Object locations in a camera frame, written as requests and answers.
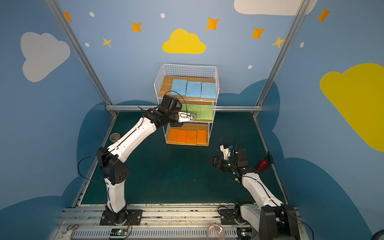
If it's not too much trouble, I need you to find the orange sponge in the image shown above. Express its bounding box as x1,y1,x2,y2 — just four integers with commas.
177,130,188,144
187,130,198,145
196,130,208,146
167,128,179,144

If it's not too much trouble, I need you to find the green sponge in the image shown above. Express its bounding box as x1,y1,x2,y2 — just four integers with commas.
198,105,213,121
181,104,190,113
186,104,201,120

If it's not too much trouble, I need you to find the blue sponge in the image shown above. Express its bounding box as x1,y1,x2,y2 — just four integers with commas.
171,79,188,96
201,82,217,99
186,81,202,98

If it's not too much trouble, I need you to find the blue sponge front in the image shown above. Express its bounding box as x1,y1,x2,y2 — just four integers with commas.
186,81,202,98

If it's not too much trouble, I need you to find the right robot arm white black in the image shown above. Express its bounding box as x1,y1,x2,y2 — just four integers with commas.
208,148,301,240

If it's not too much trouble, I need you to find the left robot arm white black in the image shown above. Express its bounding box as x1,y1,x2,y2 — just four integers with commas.
97,95,182,226

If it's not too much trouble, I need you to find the red black handheld object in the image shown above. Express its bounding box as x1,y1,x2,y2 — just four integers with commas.
255,151,274,173

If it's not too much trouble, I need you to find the beige ceramic mug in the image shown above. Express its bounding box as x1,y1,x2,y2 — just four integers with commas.
109,133,121,143

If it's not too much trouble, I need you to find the clear plastic bowl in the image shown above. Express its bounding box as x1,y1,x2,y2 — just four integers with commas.
206,224,226,240

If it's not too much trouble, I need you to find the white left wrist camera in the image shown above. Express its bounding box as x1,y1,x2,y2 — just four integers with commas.
178,112,196,123

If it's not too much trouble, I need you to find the white wire three-tier shelf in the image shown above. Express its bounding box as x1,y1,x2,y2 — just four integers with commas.
154,64,220,147

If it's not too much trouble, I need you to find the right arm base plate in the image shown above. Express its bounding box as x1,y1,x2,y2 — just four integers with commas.
218,208,249,225

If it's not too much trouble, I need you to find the aluminium frame rail back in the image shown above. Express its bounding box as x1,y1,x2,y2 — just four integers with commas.
106,105,264,112

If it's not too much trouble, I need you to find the aluminium frame post right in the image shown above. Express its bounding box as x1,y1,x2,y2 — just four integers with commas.
252,0,312,119

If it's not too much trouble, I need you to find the aluminium frame post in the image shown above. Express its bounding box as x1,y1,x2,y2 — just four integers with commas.
252,0,312,119
45,0,113,106

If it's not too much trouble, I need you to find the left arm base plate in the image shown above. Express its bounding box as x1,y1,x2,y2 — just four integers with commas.
100,208,143,226

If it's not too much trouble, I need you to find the aluminium frame post left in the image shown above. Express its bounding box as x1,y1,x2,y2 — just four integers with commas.
45,0,113,106

